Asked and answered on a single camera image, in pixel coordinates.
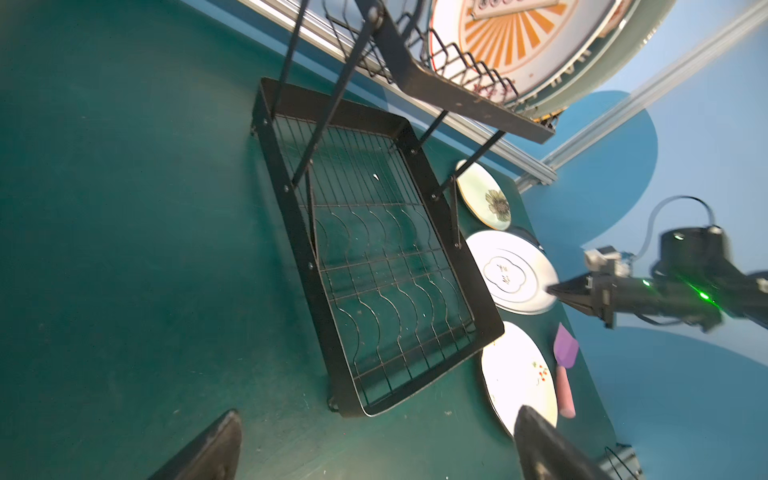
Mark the white plate green lettered rim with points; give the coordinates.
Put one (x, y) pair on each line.
(599, 61)

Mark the large plain green plate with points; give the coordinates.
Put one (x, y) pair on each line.
(653, 14)

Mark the dark navy plate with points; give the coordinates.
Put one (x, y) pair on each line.
(525, 235)

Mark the pale green floral plate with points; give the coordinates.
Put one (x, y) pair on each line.
(484, 198)

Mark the sunburst plate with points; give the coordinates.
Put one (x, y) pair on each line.
(508, 51)

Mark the purple pink spatula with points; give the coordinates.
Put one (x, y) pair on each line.
(565, 349)

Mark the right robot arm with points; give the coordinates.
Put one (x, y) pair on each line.
(693, 283)

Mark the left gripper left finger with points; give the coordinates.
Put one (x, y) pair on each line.
(213, 454)

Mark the black wire dish rack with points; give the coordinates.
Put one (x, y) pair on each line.
(393, 291)

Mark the cream floral plate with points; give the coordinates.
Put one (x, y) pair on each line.
(515, 374)

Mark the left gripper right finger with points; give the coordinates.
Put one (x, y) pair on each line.
(546, 454)

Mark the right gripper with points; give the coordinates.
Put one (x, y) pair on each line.
(658, 303)

